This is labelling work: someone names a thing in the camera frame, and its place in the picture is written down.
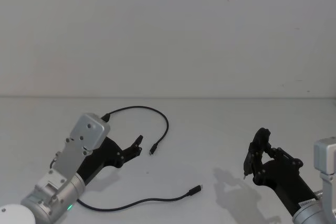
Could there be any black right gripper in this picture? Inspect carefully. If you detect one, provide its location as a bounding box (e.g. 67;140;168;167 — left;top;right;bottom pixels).
249;127;320;217

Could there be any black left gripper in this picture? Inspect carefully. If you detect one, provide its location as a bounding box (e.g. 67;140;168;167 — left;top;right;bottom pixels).
76;135;144;184

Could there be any black cable with black plugs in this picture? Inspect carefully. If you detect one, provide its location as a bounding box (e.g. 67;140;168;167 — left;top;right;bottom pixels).
101;106;169;156

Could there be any black cable with silver plug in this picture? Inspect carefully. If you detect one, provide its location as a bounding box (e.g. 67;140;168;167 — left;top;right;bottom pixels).
76;184;204;212

